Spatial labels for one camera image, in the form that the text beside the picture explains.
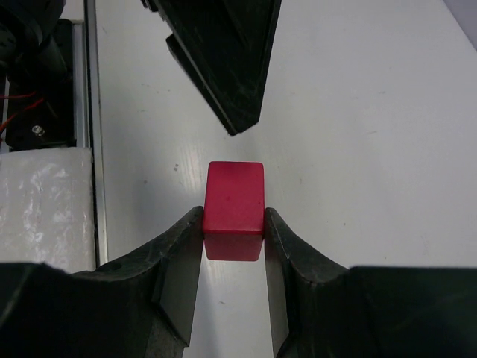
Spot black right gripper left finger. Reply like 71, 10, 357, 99
1, 206, 203, 357

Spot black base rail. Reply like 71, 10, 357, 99
0, 0, 109, 266

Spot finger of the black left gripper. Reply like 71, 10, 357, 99
142, 0, 281, 136

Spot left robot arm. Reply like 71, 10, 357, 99
1, 1, 281, 136

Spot red wood block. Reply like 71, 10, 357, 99
203, 161, 265, 262

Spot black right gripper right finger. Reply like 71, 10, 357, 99
265, 208, 476, 357

